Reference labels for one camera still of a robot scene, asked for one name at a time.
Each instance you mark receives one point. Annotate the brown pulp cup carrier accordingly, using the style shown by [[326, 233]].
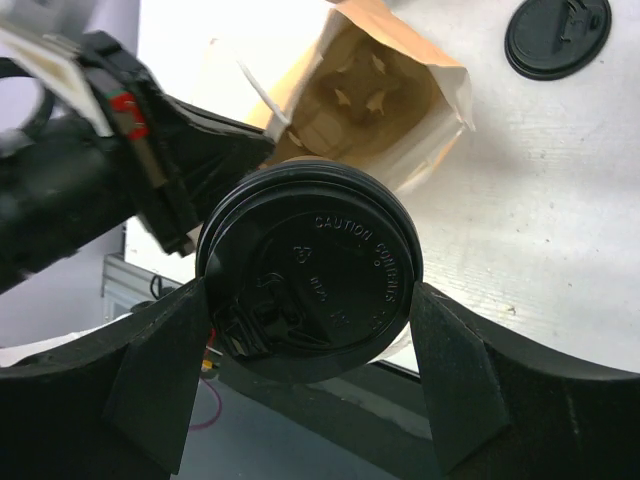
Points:
[[360, 101]]

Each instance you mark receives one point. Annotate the brown paper bag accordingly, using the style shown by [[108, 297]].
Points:
[[261, 55]]

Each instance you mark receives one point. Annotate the black plastic cup lid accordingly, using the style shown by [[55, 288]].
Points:
[[309, 269]]

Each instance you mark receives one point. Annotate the aluminium rail frame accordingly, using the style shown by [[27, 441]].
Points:
[[125, 285]]

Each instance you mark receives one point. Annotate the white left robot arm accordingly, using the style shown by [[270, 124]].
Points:
[[105, 144]]

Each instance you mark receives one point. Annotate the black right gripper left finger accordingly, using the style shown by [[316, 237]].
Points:
[[113, 404]]

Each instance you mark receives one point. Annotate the black plastic lid stack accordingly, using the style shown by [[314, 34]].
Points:
[[548, 40]]

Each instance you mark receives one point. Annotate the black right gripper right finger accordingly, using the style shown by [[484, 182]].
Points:
[[502, 406]]

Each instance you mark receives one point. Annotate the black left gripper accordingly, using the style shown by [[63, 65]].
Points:
[[107, 144]]

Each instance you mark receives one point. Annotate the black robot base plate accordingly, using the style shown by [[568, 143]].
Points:
[[375, 412]]

